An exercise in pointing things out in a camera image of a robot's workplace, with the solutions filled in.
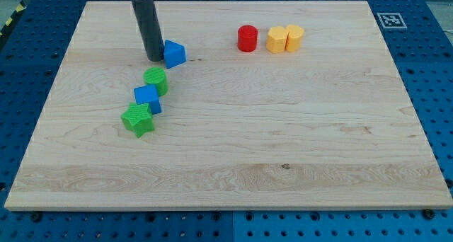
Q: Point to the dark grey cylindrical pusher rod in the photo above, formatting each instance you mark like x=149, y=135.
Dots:
x=148, y=23

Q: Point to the blue triangle block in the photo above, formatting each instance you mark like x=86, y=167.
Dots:
x=174, y=54

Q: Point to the green cylinder block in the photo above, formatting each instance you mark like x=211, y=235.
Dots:
x=156, y=76

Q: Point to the blue cube block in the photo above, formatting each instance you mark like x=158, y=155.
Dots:
x=148, y=94

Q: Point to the red cylinder block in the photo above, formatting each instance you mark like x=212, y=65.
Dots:
x=247, y=38

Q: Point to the green star block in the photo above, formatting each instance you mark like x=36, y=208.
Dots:
x=138, y=119

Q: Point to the yellow hexagon block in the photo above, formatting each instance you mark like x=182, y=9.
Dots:
x=277, y=39

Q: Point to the yellow heart-shaped block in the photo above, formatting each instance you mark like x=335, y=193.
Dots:
x=294, y=38

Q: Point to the light wooden board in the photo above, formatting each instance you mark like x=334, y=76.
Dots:
x=327, y=127

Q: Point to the white fiducial marker tag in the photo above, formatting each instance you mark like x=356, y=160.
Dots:
x=391, y=20

